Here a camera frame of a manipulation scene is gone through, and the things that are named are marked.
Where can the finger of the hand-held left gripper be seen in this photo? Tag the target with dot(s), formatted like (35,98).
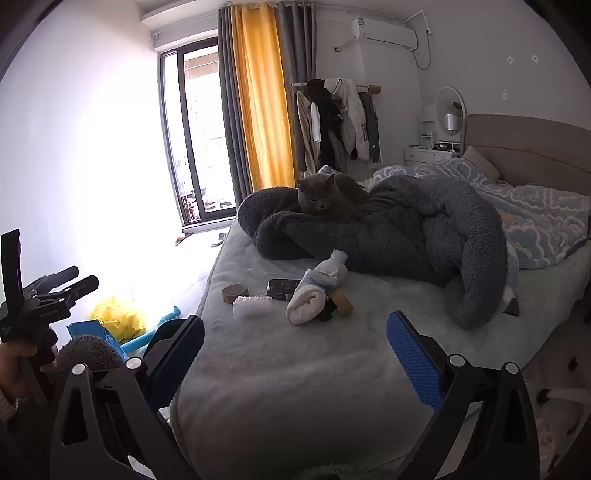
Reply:
(78,285)
(57,276)

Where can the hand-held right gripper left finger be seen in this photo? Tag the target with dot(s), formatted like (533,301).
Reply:
(184,350)

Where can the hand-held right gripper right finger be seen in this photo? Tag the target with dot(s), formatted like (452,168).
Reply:
(415,364)

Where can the black curved plastic piece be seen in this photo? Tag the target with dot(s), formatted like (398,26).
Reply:
(327,313)

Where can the black tissue packet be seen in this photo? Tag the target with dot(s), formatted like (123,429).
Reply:
(281,288)

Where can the person's left hand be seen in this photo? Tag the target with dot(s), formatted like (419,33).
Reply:
(13,369)

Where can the blue printed packet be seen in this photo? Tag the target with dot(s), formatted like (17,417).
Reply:
(87,330)

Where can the yellow plastic bag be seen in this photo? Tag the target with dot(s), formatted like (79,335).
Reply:
(117,318)

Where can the grey fleece clothing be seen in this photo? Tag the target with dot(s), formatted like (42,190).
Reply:
(87,353)

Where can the cardboard tape core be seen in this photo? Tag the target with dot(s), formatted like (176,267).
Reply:
(227,293)

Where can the brown tape roll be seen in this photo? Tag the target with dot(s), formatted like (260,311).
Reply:
(347,302)

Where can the bed with grey sheet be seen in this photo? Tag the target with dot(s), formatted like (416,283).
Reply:
(300,369)

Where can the grey slipper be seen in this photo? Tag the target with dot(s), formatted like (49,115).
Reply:
(219,239)

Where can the dark grey fleece blanket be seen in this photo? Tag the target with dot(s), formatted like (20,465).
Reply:
(406,240)

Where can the white fluffy tufted cloth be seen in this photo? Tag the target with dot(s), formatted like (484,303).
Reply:
(330,270)

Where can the black-framed sliding glass door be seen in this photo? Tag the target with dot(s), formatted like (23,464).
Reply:
(168,138)

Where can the grey cat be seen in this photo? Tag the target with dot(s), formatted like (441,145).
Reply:
(323,198)

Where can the blue cloud-patterned duvet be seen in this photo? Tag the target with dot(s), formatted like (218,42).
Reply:
(545,207)

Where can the white vanity table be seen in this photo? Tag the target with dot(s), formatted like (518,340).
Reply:
(427,156)

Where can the beige pillow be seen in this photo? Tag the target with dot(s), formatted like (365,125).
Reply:
(480,164)

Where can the grey curtain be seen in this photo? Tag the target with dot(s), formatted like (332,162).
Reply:
(228,115)
(298,46)

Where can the grey garment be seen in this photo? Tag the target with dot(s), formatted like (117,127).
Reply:
(371,129)

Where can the white desktop organizer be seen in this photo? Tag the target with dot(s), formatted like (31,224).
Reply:
(427,124)

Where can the white cylinder lamp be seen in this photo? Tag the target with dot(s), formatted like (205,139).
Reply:
(452,122)

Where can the beige upholstered headboard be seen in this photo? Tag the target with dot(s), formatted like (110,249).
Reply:
(531,147)

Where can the beige coat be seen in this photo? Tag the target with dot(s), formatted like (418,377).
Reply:
(304,134)

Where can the white jacket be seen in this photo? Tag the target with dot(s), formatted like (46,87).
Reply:
(355,120)

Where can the black garment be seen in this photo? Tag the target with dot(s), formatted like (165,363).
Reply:
(328,120)

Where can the yellow curtain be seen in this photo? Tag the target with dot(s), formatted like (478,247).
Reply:
(263,101)

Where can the round vanity mirror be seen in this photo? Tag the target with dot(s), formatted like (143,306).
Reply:
(450,99)

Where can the white air conditioner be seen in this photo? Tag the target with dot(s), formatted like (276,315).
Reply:
(383,33)

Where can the clothes rack rail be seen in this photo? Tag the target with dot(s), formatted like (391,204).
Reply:
(364,86)

